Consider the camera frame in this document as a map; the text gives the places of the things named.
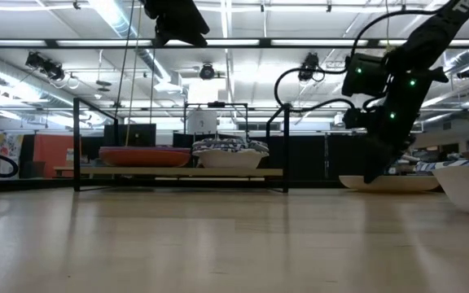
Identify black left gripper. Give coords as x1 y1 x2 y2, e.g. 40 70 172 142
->
139 0 212 48

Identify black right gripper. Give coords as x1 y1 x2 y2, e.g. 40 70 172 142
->
341 51 450 185

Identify beige plastic plate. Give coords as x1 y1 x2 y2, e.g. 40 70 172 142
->
338 174 441 194

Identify orange plastic plate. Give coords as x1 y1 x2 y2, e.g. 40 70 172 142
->
98 147 192 168

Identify black round ceiling spotlight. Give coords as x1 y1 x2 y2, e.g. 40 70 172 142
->
199 62 217 81

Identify black partition panels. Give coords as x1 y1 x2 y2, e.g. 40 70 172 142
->
172 132 366 168

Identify black overhead bar with lights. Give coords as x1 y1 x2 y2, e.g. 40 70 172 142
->
0 37 469 50

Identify white cylindrical tank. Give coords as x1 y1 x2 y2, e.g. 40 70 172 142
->
186 108 219 136

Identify black monitor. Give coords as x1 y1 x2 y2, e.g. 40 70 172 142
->
103 123 157 148

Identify black ceiling light cluster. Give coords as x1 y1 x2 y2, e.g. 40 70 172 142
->
24 50 66 82

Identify orange panel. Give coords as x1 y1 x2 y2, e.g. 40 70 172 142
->
33 133 75 179

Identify colourful poster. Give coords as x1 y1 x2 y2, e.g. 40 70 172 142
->
0 131 25 177

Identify black hanging cable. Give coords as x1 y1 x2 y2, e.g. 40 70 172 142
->
114 0 136 119

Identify yellow hanging rope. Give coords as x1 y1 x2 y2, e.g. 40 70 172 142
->
124 0 143 148

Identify black background rig frame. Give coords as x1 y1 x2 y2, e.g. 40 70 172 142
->
183 101 249 136

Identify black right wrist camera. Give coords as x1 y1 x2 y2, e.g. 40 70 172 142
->
340 51 387 98

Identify black right camera cable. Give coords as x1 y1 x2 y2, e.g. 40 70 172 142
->
273 8 447 115

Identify black ceiling camera with cable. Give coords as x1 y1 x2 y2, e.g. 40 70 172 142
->
297 51 326 83

